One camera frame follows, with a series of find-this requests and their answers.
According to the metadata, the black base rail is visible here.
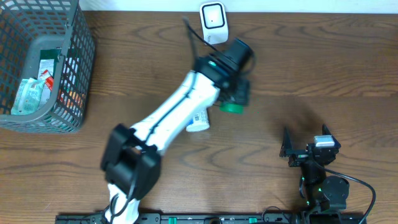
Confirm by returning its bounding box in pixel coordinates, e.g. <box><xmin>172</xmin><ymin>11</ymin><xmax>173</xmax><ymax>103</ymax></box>
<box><xmin>55</xmin><ymin>212</ymin><xmax>368</xmax><ymax>224</ymax></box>

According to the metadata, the green lid jar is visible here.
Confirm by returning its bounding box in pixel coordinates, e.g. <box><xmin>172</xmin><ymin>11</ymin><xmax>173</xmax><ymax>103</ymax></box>
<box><xmin>220</xmin><ymin>102</ymin><xmax>244</xmax><ymax>114</ymax></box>

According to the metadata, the white jar blue label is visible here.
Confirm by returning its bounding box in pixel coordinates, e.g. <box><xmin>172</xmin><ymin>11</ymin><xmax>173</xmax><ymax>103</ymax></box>
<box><xmin>185</xmin><ymin>110</ymin><xmax>210</xmax><ymax>132</ymax></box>

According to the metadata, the red white small packet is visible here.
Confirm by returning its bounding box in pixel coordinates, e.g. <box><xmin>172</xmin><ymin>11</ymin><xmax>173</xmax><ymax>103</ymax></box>
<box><xmin>38</xmin><ymin>70</ymin><xmax>54</xmax><ymax>91</ymax></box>

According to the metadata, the pale green wipes packet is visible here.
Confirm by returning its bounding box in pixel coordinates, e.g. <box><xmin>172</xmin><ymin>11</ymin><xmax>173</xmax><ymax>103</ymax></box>
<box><xmin>11</xmin><ymin>78</ymin><xmax>45</xmax><ymax>115</ymax></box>

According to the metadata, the white barcode scanner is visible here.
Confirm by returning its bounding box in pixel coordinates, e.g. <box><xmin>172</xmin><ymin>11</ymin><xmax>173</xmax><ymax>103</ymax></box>
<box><xmin>199</xmin><ymin>1</ymin><xmax>229</xmax><ymax>45</ymax></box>

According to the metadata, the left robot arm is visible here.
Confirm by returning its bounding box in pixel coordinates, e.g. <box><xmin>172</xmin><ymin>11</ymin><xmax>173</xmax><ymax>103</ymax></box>
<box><xmin>100</xmin><ymin>39</ymin><xmax>254</xmax><ymax>223</ymax></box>

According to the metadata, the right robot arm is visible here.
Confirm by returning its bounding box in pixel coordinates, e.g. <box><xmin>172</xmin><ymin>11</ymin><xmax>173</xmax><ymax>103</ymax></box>
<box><xmin>279</xmin><ymin>125</ymin><xmax>349</xmax><ymax>223</ymax></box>

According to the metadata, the grey plastic mesh basket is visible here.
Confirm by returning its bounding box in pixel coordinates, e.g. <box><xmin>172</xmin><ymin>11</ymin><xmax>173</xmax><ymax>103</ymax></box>
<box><xmin>1</xmin><ymin>0</ymin><xmax>95</xmax><ymax>134</ymax></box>

